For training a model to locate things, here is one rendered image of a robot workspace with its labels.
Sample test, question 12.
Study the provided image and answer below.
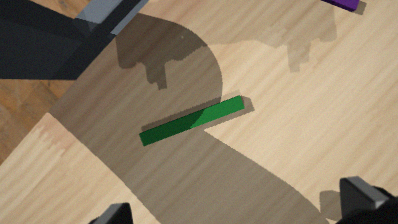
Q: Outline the purple rod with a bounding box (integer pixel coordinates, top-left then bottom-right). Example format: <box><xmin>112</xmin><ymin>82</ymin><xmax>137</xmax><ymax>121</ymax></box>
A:
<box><xmin>322</xmin><ymin>0</ymin><xmax>360</xmax><ymax>12</ymax></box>

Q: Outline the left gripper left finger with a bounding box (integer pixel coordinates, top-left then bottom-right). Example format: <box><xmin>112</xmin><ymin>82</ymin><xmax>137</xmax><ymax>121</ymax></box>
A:
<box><xmin>88</xmin><ymin>202</ymin><xmax>133</xmax><ymax>224</ymax></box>

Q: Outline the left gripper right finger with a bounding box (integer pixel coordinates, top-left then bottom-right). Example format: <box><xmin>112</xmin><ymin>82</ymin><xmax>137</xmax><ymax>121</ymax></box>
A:
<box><xmin>335</xmin><ymin>176</ymin><xmax>398</xmax><ymax>224</ymax></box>

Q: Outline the green rod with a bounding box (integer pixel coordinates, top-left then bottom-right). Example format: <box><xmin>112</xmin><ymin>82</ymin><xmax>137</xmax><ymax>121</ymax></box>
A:
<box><xmin>139</xmin><ymin>95</ymin><xmax>245</xmax><ymax>146</ymax></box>

